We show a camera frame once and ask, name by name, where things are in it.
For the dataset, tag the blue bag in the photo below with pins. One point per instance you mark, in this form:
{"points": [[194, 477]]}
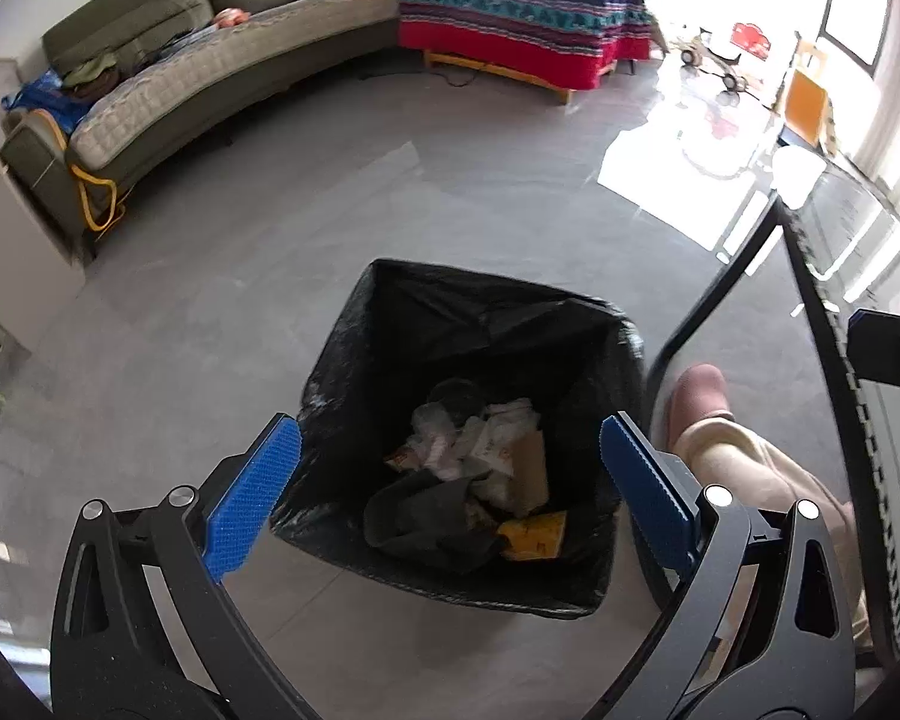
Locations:
{"points": [[45, 101]]}

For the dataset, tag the yellow wooden chair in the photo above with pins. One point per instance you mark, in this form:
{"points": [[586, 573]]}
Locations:
{"points": [[806, 101]]}

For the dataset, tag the bin with black bag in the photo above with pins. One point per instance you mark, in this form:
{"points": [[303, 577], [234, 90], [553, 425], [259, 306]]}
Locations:
{"points": [[390, 330]]}

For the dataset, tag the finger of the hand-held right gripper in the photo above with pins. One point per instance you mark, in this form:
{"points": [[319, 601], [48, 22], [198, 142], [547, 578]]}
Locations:
{"points": [[892, 349]]}

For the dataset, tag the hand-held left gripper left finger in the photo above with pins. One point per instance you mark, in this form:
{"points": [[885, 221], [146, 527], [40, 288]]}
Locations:
{"points": [[251, 495]]}

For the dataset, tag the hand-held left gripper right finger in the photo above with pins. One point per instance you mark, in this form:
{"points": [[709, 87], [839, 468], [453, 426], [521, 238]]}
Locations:
{"points": [[649, 495]]}

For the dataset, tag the dark grey plastic bag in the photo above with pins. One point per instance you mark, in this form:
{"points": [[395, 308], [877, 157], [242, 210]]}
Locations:
{"points": [[427, 521]]}

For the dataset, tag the wooden bench frame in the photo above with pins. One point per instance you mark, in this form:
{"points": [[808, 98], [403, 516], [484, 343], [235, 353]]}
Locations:
{"points": [[525, 75]]}

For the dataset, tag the navy red patterned blanket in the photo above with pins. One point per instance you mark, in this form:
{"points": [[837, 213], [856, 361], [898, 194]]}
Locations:
{"points": [[517, 0]]}

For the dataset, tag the yellow snack packet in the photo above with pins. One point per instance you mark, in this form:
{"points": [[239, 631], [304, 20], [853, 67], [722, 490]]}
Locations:
{"points": [[532, 536]]}

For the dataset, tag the green cloth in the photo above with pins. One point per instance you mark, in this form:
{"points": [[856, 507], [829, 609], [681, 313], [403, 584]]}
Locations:
{"points": [[90, 75]]}

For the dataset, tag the white ride-on toy plane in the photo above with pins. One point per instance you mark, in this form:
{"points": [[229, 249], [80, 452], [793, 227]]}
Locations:
{"points": [[712, 60]]}

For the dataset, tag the red toy car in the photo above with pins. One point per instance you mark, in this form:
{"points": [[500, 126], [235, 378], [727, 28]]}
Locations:
{"points": [[750, 37]]}

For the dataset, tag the white crumpled paper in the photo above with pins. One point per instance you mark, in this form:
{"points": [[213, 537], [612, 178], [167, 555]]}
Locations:
{"points": [[450, 442]]}

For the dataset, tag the black table leg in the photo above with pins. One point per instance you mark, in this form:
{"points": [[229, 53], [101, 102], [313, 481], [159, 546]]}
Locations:
{"points": [[720, 285]]}

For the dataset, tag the person's leg beige trousers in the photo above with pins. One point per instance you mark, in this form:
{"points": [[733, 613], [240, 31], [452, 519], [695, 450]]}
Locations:
{"points": [[765, 480]]}

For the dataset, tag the pink slipper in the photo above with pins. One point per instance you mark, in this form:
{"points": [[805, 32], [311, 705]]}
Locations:
{"points": [[694, 397]]}

